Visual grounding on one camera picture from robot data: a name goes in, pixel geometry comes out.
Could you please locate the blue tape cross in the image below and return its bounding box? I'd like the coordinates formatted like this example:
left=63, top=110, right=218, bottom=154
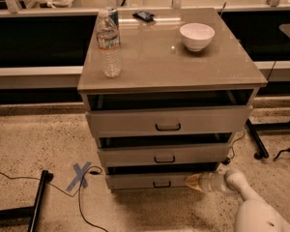
left=66, top=161, right=91, bottom=191

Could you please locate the clear plastic water bottle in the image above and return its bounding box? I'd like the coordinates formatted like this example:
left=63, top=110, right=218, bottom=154
left=95, top=10, right=122, bottom=77

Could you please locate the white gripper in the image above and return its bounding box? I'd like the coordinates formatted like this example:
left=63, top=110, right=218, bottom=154
left=186, top=172, right=230, bottom=193

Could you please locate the dark blue snack packet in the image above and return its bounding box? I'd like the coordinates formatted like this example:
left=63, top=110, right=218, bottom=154
left=132, top=11, right=154, bottom=22

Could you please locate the grey top drawer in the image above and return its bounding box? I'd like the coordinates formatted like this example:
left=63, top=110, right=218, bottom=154
left=86, top=105, right=252, bottom=138

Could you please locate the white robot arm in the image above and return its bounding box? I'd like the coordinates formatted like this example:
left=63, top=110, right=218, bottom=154
left=186, top=168, right=290, bottom=232

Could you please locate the black stand leg right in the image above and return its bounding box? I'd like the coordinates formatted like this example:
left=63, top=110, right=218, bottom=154
left=246, top=120, right=269, bottom=160

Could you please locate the grey bottom drawer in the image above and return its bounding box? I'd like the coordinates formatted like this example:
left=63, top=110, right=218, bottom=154
left=104, top=161, right=220, bottom=191

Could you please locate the grey middle drawer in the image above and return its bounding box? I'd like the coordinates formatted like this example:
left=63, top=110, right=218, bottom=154
left=96, top=132, right=234, bottom=167

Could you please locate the white ceramic bowl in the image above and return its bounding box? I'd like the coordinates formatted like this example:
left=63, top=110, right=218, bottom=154
left=180, top=23, right=215, bottom=52

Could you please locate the black floor cable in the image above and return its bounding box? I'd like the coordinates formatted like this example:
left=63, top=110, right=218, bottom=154
left=0, top=163, right=109, bottom=232

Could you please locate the grey drawer cabinet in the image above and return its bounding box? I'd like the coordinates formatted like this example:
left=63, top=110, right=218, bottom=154
left=76, top=7, right=269, bottom=179

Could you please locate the grey drawer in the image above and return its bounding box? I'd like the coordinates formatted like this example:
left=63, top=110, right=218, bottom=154
left=104, top=161, right=220, bottom=191
left=86, top=105, right=252, bottom=138
left=96, top=132, right=234, bottom=167

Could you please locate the black stand leg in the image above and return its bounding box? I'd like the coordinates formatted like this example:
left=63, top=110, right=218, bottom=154
left=0, top=170, right=53, bottom=232
left=246, top=120, right=269, bottom=160

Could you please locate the soda can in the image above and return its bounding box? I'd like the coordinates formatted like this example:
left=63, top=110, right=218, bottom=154
left=106, top=7, right=119, bottom=26

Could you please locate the black stand leg left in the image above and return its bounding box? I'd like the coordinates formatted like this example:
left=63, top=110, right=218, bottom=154
left=0, top=170, right=53, bottom=232

